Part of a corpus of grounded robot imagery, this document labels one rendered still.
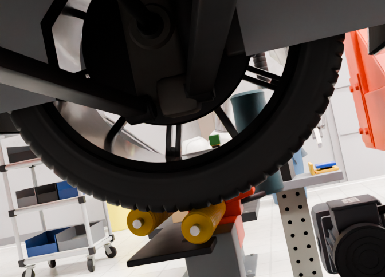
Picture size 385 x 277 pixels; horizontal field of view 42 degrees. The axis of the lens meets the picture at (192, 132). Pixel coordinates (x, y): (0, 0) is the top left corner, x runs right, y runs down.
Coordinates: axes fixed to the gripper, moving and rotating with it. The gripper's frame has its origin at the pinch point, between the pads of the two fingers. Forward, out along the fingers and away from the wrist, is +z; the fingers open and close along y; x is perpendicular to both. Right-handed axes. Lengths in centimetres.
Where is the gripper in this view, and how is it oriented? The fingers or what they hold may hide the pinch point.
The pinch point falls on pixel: (318, 138)
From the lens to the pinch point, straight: 190.3
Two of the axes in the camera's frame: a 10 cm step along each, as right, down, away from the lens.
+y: -9.7, 2.1, 1.5
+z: 0.8, 8.0, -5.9
